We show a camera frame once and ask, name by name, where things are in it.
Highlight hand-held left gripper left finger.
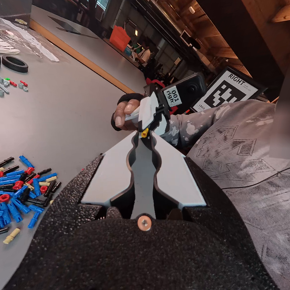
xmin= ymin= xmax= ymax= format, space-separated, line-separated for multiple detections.
xmin=80 ymin=130 xmax=139 ymax=206

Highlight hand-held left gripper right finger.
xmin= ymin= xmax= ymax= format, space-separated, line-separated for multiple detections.
xmin=148 ymin=131 xmax=207 ymax=209

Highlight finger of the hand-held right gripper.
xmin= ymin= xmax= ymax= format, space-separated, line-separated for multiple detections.
xmin=138 ymin=93 xmax=160 ymax=132
xmin=152 ymin=112 xmax=170 ymax=136

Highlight person's right forearm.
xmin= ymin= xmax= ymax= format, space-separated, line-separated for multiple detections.
xmin=168 ymin=103 xmax=229 ymax=149

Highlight grey desk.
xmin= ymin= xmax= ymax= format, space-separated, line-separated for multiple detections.
xmin=0 ymin=19 xmax=159 ymax=290

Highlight person's right hand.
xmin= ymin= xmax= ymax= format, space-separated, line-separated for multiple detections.
xmin=113 ymin=100 xmax=140 ymax=132

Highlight black-framed tag sign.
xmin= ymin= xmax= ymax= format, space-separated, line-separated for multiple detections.
xmin=190 ymin=66 xmax=268 ymax=114

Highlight person's grey sweatshirt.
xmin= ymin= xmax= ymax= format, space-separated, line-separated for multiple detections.
xmin=186 ymin=98 xmax=290 ymax=290

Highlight wood-edged grey table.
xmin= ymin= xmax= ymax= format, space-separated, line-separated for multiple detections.
xmin=29 ymin=5 xmax=146 ymax=94

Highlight pile of small toy pins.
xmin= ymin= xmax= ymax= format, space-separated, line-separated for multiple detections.
xmin=0 ymin=155 xmax=62 ymax=245

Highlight dark flat sheet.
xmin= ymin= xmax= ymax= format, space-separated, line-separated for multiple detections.
xmin=48 ymin=15 xmax=99 ymax=39

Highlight crumpled clear plastic bags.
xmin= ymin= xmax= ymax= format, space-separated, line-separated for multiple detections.
xmin=0 ymin=18 xmax=71 ymax=63

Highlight cluster of mixed toy parts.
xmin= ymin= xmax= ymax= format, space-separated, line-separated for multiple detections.
xmin=0 ymin=77 xmax=29 ymax=98

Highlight black rubber toy tire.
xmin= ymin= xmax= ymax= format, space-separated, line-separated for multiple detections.
xmin=2 ymin=55 xmax=29 ymax=73

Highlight striped sticker sheet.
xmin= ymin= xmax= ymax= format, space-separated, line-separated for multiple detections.
xmin=0 ymin=37 xmax=21 ymax=55

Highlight black earphone cable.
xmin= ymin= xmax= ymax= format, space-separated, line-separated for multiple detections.
xmin=221 ymin=167 xmax=290 ymax=189

